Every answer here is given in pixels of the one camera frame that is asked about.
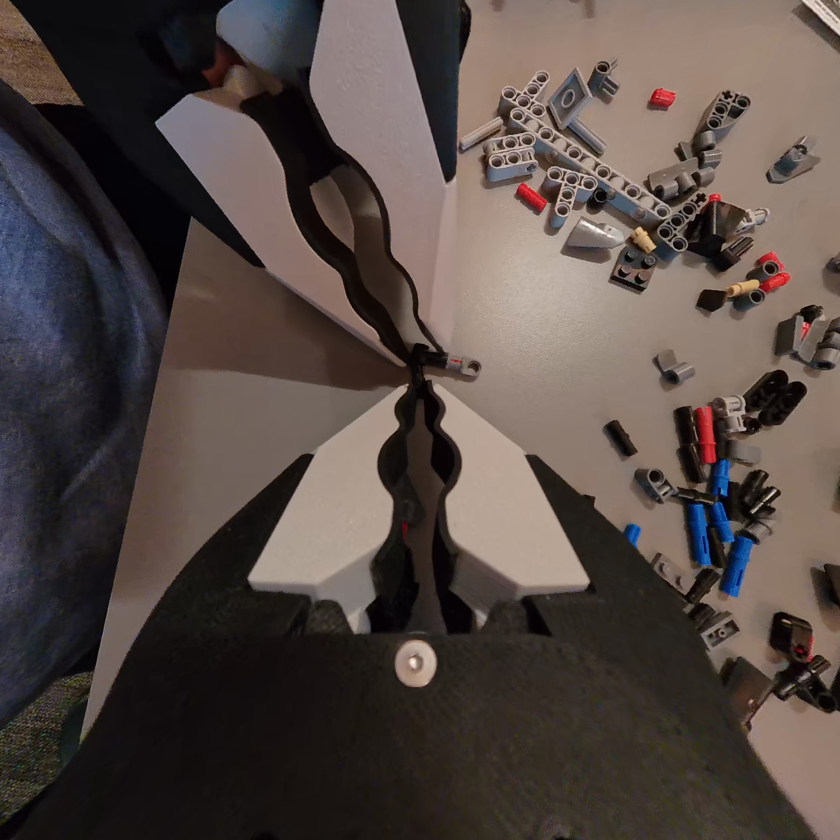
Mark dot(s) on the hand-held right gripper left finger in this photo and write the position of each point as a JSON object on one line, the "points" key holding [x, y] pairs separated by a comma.
{"points": [[321, 525]]}

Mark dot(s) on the light grey lego clip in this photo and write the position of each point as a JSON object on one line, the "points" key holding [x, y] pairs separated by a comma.
{"points": [[673, 367]]}

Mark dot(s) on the long red lego pin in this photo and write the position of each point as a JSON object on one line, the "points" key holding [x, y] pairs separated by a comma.
{"points": [[530, 197]]}

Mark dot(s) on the black square lego plate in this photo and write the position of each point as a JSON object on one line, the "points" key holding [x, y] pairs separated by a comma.
{"points": [[633, 269]]}

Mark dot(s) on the tan lego connector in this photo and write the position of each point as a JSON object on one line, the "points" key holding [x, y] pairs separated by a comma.
{"points": [[745, 292]]}

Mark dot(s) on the long light grey lego beam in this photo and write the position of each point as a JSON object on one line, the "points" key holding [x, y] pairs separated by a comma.
{"points": [[590, 164]]}

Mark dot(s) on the person's blue clothed torso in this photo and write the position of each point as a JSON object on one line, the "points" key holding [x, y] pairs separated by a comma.
{"points": [[65, 394]]}

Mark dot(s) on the short red lego pin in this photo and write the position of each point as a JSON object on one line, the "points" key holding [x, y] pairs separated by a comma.
{"points": [[663, 97]]}

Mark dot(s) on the shiny grey curved lego piece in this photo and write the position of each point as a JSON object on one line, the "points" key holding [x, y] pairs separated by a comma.
{"points": [[794, 161]]}

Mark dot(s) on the light grey lego pin connector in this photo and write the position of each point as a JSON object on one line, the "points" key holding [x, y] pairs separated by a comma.
{"points": [[754, 220]]}

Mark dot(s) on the dark grey lego hinge plate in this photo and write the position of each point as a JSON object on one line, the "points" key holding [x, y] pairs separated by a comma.
{"points": [[676, 177]]}

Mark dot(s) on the dark grey lego pin joiner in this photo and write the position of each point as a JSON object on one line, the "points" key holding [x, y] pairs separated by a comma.
{"points": [[453, 363]]}

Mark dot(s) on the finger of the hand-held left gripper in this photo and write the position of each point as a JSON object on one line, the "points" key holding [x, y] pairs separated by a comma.
{"points": [[387, 131], [229, 177]]}

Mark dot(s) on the black lego pin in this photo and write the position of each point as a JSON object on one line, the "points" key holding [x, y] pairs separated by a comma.
{"points": [[620, 436]]}

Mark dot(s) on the small black lego tile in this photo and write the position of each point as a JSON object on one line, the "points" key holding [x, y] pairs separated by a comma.
{"points": [[710, 299]]}

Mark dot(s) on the black three-hole lego beam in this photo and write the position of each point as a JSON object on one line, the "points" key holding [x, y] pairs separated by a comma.
{"points": [[784, 400], [768, 387]]}

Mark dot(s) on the black lego cylinder connector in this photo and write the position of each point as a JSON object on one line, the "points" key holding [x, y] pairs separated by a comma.
{"points": [[732, 253]]}

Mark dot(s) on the large black lego slope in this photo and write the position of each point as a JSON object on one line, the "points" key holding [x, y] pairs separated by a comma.
{"points": [[722, 223]]}

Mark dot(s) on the light grey lego axle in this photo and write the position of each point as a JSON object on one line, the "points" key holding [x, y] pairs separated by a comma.
{"points": [[480, 133]]}

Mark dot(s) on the light grey L-shaped lego beam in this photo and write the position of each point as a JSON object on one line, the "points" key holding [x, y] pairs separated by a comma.
{"points": [[525, 92]]}

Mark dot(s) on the light grey double lego beam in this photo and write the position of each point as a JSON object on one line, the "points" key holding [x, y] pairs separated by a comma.
{"points": [[510, 157]]}

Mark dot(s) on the grey square lego plate bar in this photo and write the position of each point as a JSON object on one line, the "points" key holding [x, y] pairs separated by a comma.
{"points": [[571, 98]]}

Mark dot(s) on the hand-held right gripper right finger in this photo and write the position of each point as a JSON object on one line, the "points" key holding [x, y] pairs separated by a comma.
{"points": [[512, 525]]}

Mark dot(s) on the dark grey cross-hole lego beam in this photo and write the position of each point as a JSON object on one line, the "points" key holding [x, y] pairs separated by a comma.
{"points": [[722, 111]]}

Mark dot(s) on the light grey angled lego beam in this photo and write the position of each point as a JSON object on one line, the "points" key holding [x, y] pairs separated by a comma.
{"points": [[682, 223]]}

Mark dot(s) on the dark grey lego hinge piece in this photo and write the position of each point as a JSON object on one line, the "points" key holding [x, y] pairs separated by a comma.
{"points": [[810, 341]]}

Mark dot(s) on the grey curved lego slope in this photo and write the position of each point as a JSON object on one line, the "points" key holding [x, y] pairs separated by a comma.
{"points": [[594, 235]]}

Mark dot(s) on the dark grey lego pin connector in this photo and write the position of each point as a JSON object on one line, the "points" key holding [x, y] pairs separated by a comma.
{"points": [[604, 77]]}

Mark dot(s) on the red lego elbow connector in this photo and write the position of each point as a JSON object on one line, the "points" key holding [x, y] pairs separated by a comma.
{"points": [[771, 269]]}

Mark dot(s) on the light grey T-shaped lego beam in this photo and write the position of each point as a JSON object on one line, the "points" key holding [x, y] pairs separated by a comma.
{"points": [[571, 190]]}

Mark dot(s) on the sticker sheet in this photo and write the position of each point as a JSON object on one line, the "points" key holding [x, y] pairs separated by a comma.
{"points": [[823, 13]]}

